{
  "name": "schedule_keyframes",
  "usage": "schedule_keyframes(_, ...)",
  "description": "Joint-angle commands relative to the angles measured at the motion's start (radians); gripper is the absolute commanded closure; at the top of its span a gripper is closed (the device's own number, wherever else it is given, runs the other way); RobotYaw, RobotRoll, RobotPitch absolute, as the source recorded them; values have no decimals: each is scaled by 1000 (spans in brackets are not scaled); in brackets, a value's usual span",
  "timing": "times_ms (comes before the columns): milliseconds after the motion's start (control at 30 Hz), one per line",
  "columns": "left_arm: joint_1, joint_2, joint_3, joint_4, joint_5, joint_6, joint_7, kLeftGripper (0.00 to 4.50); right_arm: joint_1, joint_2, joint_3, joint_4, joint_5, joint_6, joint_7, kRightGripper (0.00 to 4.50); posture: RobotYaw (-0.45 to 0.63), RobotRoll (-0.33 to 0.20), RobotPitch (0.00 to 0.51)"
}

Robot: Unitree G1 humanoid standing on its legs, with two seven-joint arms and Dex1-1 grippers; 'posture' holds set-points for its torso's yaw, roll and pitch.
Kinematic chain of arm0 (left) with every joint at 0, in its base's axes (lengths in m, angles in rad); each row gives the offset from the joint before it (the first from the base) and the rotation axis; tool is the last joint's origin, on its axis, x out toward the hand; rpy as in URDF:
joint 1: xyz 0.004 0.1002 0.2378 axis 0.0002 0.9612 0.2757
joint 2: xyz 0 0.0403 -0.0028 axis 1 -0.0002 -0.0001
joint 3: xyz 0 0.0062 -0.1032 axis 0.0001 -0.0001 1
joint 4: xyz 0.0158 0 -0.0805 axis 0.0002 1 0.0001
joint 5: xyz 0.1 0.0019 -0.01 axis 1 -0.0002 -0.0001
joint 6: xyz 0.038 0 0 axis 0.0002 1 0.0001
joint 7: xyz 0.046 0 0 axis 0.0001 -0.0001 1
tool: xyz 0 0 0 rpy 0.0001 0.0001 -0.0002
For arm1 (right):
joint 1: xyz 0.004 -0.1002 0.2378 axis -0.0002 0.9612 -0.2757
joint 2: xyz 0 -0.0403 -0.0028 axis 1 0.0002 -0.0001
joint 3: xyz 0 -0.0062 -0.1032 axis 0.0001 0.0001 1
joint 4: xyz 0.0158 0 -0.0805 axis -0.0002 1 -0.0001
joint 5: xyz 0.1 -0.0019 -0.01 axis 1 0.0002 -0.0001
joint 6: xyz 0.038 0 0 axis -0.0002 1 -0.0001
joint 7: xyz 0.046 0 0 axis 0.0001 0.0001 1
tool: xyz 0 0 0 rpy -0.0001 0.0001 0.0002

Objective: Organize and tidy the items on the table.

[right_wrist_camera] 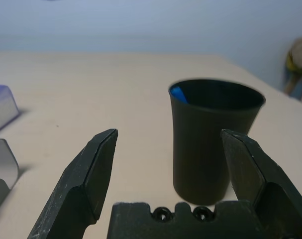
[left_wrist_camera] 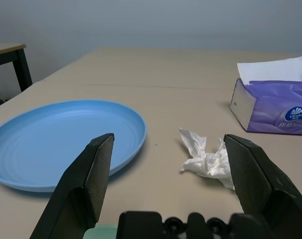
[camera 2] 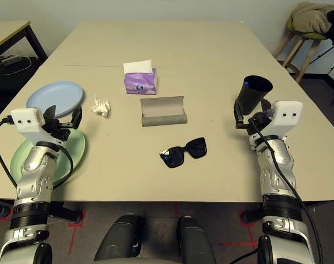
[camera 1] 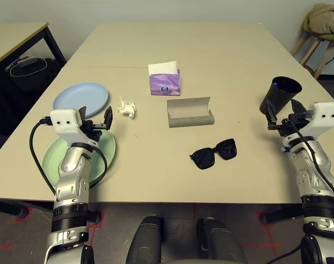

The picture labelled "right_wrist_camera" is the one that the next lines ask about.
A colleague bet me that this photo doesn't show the grey glasses case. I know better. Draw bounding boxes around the grey glasses case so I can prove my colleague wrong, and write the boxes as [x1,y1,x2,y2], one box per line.
[0,138,19,220]

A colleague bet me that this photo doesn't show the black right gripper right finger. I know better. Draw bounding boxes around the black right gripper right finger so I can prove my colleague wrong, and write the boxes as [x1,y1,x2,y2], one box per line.
[220,128,302,239]

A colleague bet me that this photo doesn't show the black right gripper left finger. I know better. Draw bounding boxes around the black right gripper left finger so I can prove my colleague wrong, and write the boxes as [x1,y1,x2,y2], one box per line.
[26,128,118,239]

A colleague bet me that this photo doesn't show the black plastic cup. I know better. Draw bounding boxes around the black plastic cup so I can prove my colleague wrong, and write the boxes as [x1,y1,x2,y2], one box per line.
[168,79,266,206]

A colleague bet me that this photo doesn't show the purple tissue pack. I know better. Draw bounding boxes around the purple tissue pack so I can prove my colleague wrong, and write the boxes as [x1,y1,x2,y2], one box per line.
[0,84,20,136]

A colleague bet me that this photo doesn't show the wooden stool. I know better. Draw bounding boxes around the wooden stool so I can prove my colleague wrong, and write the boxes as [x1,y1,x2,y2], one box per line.
[284,72,302,108]

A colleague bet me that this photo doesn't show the blue marker in cup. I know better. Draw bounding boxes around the blue marker in cup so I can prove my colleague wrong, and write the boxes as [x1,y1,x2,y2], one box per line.
[169,86,189,103]

